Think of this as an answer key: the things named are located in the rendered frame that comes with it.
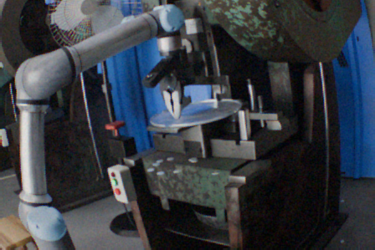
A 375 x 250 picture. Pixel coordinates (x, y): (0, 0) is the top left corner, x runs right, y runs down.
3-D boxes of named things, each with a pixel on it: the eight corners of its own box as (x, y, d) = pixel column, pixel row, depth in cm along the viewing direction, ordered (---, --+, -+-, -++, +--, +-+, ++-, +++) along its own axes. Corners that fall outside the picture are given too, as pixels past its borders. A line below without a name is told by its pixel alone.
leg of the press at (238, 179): (255, 321, 117) (239, 87, 100) (233, 314, 125) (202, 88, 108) (347, 217, 181) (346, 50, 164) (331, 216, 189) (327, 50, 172)
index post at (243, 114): (247, 140, 126) (244, 109, 124) (239, 140, 128) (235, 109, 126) (252, 137, 128) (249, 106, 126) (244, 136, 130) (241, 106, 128)
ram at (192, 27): (212, 79, 131) (196, -9, 126) (177, 79, 142) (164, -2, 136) (244, 69, 143) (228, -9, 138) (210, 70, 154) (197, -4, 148)
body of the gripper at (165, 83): (196, 84, 133) (191, 47, 131) (177, 90, 127) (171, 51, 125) (178, 85, 138) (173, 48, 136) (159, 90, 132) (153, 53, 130)
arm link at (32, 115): (30, 245, 93) (24, 53, 91) (19, 227, 104) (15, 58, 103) (64, 245, 100) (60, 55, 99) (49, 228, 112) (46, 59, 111)
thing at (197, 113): (132, 127, 134) (132, 125, 134) (185, 102, 157) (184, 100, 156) (211, 127, 117) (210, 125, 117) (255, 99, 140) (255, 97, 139)
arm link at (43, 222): (48, 266, 84) (30, 225, 82) (35, 247, 95) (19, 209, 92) (84, 256, 91) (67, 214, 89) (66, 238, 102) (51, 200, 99)
